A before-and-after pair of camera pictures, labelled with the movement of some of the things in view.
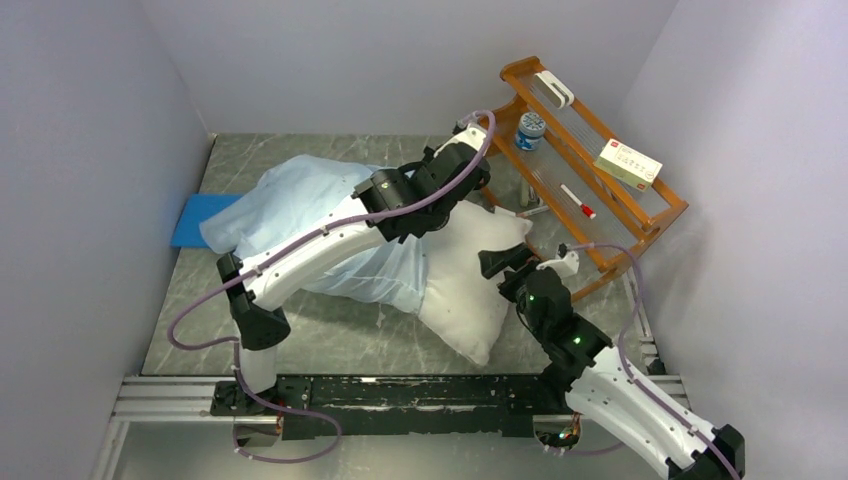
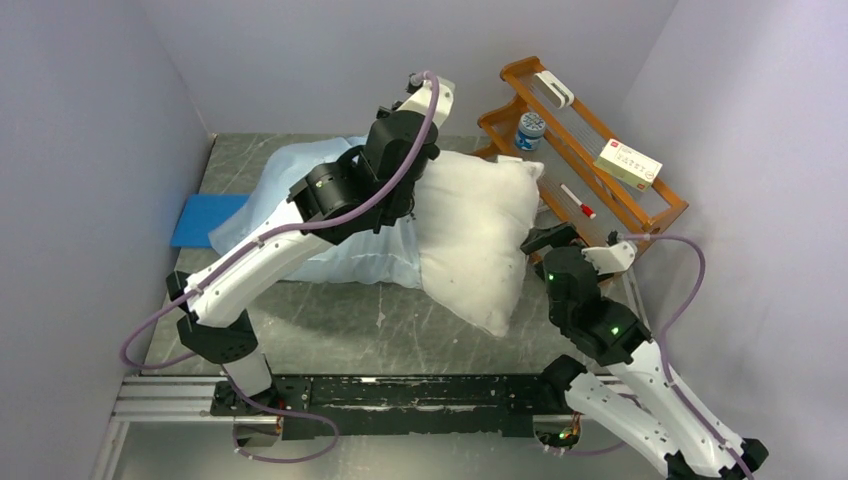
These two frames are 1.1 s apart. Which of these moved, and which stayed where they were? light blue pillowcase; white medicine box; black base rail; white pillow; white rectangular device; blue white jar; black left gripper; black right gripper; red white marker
Moved: black left gripper; white pillow; light blue pillowcase; black right gripper
Stayed: blue white jar; white rectangular device; white medicine box; black base rail; red white marker
